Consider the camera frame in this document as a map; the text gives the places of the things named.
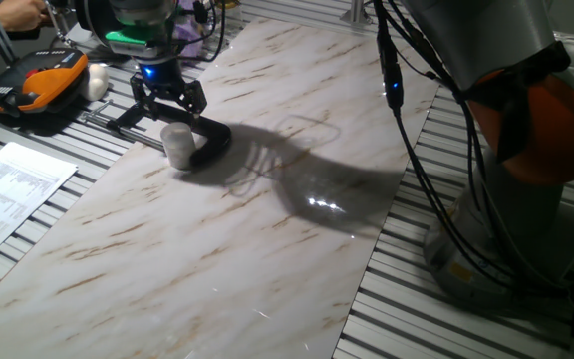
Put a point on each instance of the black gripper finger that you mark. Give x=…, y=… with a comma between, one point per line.
x=140, y=95
x=195, y=97

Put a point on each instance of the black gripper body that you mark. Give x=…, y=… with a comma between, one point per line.
x=160, y=75

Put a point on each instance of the white round jar lid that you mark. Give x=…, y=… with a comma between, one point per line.
x=177, y=132

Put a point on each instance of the small white plastic jar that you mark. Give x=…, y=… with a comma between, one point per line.
x=180, y=157

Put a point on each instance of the jar with yellow lid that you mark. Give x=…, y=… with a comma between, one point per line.
x=232, y=20

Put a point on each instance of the bare human hand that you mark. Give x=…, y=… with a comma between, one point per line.
x=20, y=15

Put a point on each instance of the small white rounded object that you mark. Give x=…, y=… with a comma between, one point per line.
x=96, y=82

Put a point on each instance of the black C-clamp with steel screw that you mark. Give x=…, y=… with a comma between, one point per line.
x=214, y=139

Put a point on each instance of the translucent purple plastic bag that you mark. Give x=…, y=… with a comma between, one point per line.
x=187, y=35

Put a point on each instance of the black round object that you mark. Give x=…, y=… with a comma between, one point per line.
x=87, y=20

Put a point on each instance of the orange and black teach pendant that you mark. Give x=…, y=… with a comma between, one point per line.
x=43, y=80

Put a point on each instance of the thin silver metal rod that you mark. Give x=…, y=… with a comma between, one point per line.
x=60, y=27

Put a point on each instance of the marble pattern board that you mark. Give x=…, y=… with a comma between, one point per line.
x=217, y=249

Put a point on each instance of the white paper sheet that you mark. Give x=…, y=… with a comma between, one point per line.
x=8, y=194

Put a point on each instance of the grey metal pole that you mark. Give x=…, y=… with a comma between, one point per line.
x=356, y=12

